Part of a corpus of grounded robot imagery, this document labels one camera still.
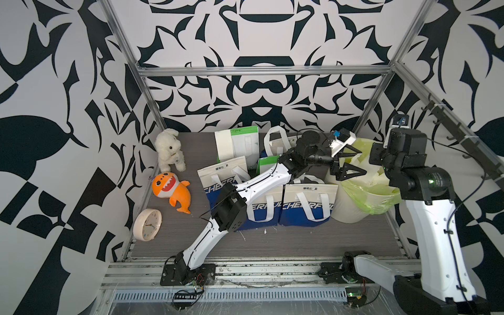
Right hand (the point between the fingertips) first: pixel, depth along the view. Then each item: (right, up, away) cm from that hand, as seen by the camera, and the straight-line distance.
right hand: (387, 143), depth 62 cm
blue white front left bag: (-38, -24, +11) cm, 46 cm away
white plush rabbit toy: (-80, 0, +28) cm, 85 cm away
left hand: (-7, -4, +1) cm, 8 cm away
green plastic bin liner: (-3, -16, +3) cm, 16 cm away
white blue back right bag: (-32, +1, +19) cm, 38 cm away
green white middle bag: (-38, -7, +14) cm, 41 cm away
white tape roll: (-83, -31, +16) cm, 90 cm away
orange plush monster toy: (-80, -17, +27) cm, 86 cm away
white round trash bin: (-6, -24, +14) cm, 29 cm away
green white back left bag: (-45, +1, +29) cm, 54 cm away
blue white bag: (-57, -12, +14) cm, 60 cm away
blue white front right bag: (-22, -22, +11) cm, 33 cm away
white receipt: (-55, +1, +26) cm, 60 cm away
